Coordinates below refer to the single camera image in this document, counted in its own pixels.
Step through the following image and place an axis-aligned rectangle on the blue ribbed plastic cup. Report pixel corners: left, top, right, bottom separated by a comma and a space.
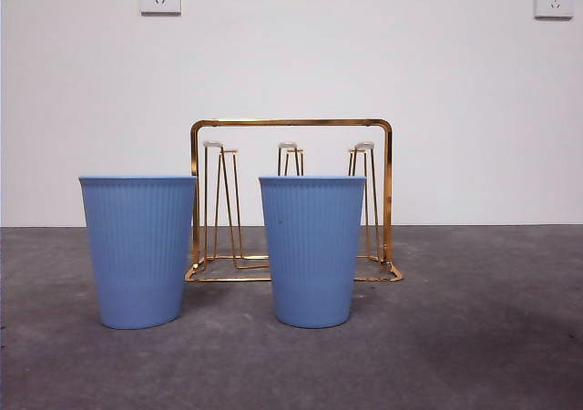
77, 175, 198, 331

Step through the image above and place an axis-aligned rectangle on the gold wire cup rack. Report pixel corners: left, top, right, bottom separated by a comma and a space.
184, 118, 404, 283

